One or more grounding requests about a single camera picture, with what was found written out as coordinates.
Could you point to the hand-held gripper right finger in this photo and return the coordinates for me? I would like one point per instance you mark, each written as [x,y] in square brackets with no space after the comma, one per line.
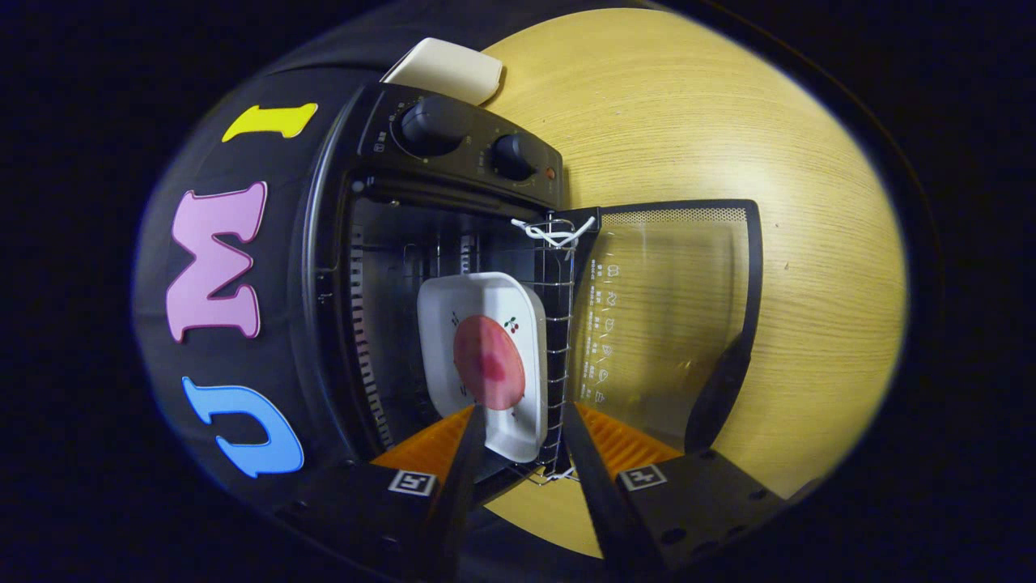
[595,494]

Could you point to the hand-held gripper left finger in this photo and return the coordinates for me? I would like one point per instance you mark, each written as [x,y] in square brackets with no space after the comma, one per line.
[461,486]

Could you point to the pink ham slice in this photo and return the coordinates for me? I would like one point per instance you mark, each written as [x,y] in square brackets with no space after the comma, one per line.
[490,360]

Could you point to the white square plate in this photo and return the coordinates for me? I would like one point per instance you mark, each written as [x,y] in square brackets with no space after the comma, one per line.
[453,300]

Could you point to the black toaster oven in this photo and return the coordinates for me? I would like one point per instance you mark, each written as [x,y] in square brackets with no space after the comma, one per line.
[461,162]

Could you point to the white bread toaster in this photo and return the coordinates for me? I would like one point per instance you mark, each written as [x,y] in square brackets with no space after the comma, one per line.
[445,71]

